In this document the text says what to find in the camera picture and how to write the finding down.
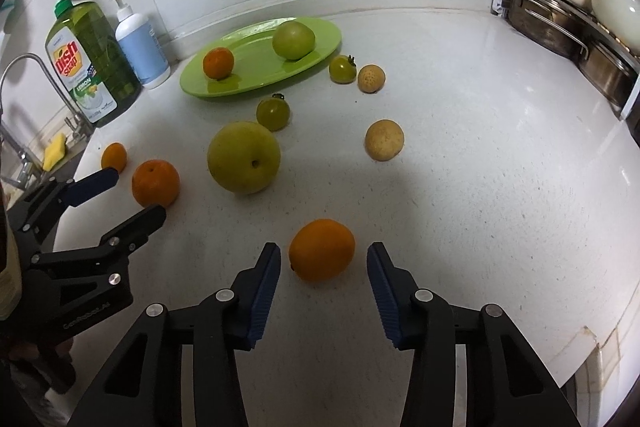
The green oval plate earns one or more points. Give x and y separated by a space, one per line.
255 57

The white round lid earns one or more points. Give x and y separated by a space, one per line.
617 9

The yellow sponge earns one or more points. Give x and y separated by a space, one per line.
54 151

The green dish soap bottle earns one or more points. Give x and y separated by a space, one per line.
85 57

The tan round fruit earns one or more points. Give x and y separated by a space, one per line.
371 78
384 140

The medium orange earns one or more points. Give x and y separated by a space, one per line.
155 183

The white pump bottle blue label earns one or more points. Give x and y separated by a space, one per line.
142 52

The chrome kitchen faucet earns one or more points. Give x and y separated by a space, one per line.
55 83

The large orange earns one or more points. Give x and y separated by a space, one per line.
322 250

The small orange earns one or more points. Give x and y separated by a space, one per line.
114 156

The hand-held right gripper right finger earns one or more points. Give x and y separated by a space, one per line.
382 292

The mandarin orange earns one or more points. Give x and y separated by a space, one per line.
218 63

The person's left hand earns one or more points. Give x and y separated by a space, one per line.
50 364

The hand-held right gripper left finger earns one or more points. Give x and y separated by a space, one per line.
265 292

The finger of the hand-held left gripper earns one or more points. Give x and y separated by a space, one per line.
142 219
95 186

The green persimmon with stem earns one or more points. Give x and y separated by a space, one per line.
342 69

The small steel pot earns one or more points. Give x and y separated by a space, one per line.
607 69

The green tomato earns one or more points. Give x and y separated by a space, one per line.
273 113

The wide steel pot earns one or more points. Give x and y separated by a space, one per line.
540 19

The large green apple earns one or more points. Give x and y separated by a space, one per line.
244 158

